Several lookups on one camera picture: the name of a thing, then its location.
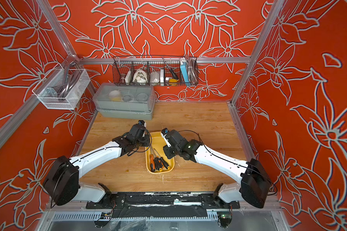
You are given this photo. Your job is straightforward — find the yellow plastic tray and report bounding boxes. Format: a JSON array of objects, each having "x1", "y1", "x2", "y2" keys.
[{"x1": 145, "y1": 131, "x2": 175, "y2": 174}]

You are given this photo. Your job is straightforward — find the long black yellow screwdriver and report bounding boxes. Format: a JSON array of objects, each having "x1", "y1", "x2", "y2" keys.
[{"x1": 153, "y1": 149, "x2": 170, "y2": 169}]

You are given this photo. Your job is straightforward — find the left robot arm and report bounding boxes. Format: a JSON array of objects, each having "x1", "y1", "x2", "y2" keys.
[{"x1": 42, "y1": 120, "x2": 151, "y2": 208}]

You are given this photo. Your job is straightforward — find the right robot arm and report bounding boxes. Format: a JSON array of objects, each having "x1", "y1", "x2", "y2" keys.
[{"x1": 161, "y1": 128, "x2": 272, "y2": 208}]

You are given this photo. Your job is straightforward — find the orange black screwdriver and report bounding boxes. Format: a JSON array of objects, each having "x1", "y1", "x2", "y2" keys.
[{"x1": 149, "y1": 154, "x2": 156, "y2": 172}]

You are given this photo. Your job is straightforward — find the grey lidded storage box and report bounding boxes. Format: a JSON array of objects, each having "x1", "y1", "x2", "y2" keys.
[{"x1": 93, "y1": 83, "x2": 156, "y2": 120}]

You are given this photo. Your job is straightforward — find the light blue box in basket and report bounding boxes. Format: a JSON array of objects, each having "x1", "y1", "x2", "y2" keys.
[{"x1": 179, "y1": 57, "x2": 190, "y2": 86}]

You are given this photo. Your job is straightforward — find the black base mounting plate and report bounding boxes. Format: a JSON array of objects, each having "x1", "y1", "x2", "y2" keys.
[{"x1": 86, "y1": 192, "x2": 240, "y2": 209}]

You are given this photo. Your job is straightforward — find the white cloth in basket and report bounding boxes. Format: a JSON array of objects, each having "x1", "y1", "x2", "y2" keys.
[{"x1": 133, "y1": 69, "x2": 149, "y2": 84}]

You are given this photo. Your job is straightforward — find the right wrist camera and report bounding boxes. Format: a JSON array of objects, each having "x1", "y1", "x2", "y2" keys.
[{"x1": 161, "y1": 128, "x2": 171, "y2": 147}]

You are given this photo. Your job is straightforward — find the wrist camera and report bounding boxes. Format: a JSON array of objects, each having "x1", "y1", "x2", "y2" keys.
[
  {"x1": 161, "y1": 128, "x2": 171, "y2": 147},
  {"x1": 138, "y1": 120, "x2": 147, "y2": 127}
]

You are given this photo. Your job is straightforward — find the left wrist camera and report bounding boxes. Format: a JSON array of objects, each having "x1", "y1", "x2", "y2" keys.
[{"x1": 138, "y1": 120, "x2": 147, "y2": 127}]

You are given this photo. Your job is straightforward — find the orange handled screwdriver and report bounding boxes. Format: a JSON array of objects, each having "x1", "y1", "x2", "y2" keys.
[{"x1": 152, "y1": 150, "x2": 163, "y2": 172}]

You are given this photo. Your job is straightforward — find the black wire wall basket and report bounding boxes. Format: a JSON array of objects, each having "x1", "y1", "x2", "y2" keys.
[{"x1": 112, "y1": 55, "x2": 199, "y2": 87}]

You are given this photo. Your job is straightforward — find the screwdriver in wall basket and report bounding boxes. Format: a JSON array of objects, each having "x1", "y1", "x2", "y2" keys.
[{"x1": 162, "y1": 58, "x2": 179, "y2": 80}]

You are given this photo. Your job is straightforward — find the clear plastic wall bin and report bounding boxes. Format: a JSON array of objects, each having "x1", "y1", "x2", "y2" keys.
[{"x1": 32, "y1": 64, "x2": 91, "y2": 110}]

